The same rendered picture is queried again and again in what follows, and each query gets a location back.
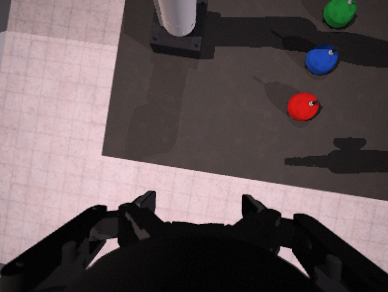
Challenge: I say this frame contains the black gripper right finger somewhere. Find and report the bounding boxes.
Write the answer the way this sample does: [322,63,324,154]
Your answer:
[216,194,388,292]

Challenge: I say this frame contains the blue dome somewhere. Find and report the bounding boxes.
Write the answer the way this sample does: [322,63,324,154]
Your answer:
[305,44,339,75]

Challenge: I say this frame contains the red dome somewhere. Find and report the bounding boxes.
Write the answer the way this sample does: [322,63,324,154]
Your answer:
[287,92,319,121]

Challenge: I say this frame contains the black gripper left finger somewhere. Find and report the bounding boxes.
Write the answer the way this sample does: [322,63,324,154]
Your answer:
[0,190,180,292]

